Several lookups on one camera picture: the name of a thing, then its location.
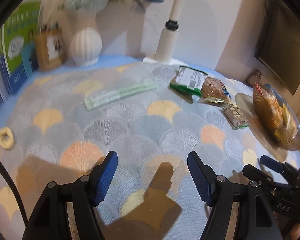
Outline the wooden pen holder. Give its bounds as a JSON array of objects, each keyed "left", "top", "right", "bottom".
[{"left": 35, "top": 29, "right": 65, "bottom": 72}]

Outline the dark picture frame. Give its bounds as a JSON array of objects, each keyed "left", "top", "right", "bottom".
[{"left": 255, "top": 0, "right": 300, "bottom": 94}]

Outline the brown bar green wrapper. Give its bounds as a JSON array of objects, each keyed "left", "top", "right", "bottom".
[{"left": 222, "top": 104, "right": 249, "bottom": 129}]

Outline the small blue card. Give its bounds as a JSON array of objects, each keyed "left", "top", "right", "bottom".
[{"left": 21, "top": 42, "right": 38, "bottom": 78}]

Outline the round biscuits clear bag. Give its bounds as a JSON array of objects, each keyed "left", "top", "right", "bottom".
[{"left": 262, "top": 89, "right": 283, "bottom": 127}]

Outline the small brown figurine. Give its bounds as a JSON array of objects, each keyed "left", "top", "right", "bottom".
[{"left": 245, "top": 70, "right": 262, "bottom": 87}]

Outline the patterned fan-print table mat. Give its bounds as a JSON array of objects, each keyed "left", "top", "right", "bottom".
[{"left": 0, "top": 63, "right": 300, "bottom": 239}]

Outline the amber glass snack bowl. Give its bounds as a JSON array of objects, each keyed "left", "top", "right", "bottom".
[{"left": 253, "top": 83, "right": 300, "bottom": 151}]

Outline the gold foil snack packet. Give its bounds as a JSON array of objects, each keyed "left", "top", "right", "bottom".
[{"left": 204, "top": 96, "right": 234, "bottom": 107}]

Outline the yellow tape roll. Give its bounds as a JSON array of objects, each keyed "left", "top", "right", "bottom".
[{"left": 0, "top": 126, "right": 15, "bottom": 150}]

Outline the green white label snack pack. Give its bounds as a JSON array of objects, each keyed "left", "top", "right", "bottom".
[{"left": 170, "top": 66, "right": 208, "bottom": 97}]

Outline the pale green flat snack packet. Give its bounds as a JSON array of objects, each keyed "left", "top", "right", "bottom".
[{"left": 83, "top": 80, "right": 159, "bottom": 111}]

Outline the white ribbed ceramic vase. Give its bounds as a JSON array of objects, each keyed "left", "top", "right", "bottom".
[{"left": 69, "top": 9, "right": 103, "bottom": 67}]

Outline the white desk lamp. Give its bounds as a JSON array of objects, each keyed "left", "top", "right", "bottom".
[{"left": 142, "top": 0, "right": 185, "bottom": 65}]

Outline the brown snack pack blue label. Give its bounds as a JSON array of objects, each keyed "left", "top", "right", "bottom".
[{"left": 202, "top": 76, "right": 232, "bottom": 102}]

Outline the green and blue textbook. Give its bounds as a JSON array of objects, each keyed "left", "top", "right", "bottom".
[{"left": 0, "top": 0, "right": 41, "bottom": 95}]

